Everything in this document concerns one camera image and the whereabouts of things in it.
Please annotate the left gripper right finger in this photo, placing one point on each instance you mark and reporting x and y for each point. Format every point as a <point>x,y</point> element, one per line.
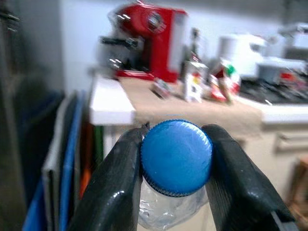
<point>240,192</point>

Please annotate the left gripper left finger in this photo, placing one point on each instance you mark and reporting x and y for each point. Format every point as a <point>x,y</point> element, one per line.
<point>113,187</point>

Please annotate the clear bottle with blue cap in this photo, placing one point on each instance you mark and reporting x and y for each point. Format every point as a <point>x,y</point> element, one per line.
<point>175,156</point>

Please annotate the orange board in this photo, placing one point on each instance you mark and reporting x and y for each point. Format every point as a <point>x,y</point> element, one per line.
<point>86,183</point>

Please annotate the green board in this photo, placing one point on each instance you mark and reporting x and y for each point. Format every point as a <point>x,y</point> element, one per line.
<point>98,144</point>

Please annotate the upright wooden pallet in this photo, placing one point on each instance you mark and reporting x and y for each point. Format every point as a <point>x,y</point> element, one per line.
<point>300,183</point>

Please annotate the grey board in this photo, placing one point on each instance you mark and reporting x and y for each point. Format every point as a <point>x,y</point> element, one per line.
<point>51,180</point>

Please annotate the white topped beige kitchen counter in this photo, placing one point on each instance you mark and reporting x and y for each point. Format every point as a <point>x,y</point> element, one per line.
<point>110,106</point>

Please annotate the beige runner cloth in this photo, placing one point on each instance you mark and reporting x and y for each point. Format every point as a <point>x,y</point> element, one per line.
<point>192,113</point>

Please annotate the black gas stove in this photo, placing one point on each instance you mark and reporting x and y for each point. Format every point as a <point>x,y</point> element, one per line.
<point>276,92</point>

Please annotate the small printed packet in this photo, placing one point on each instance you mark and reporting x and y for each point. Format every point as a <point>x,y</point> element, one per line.
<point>162,87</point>

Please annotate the grey pot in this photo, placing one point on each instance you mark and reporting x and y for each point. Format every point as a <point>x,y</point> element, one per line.
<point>281,68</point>

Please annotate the white rice cooker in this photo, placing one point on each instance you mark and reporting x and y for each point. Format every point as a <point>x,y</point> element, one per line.
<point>240,53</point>

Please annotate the red coffee machine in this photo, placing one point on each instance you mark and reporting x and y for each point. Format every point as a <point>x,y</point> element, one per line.
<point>158,43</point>

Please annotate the dark glass bottle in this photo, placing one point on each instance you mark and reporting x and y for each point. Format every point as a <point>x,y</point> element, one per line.
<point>195,45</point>

